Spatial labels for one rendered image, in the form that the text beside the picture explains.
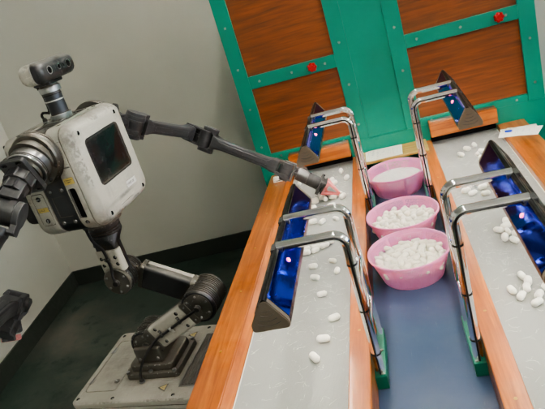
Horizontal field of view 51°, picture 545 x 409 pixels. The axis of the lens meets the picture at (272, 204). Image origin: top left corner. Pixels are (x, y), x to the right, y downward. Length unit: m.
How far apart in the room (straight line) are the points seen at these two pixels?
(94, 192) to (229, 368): 0.67
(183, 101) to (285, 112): 1.13
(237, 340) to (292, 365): 0.21
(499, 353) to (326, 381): 0.41
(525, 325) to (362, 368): 0.42
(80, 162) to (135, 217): 2.37
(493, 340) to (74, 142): 1.27
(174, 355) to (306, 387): 0.83
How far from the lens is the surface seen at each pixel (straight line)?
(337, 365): 1.54
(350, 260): 1.33
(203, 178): 3.92
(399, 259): 1.91
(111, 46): 3.85
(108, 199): 1.88
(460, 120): 2.02
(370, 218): 2.20
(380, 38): 2.73
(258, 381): 1.57
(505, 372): 1.40
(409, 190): 2.50
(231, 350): 1.68
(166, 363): 2.20
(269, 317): 1.17
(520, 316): 1.60
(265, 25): 2.76
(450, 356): 1.60
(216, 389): 1.57
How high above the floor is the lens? 1.69
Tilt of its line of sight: 21 degrees down
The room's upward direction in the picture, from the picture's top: 17 degrees counter-clockwise
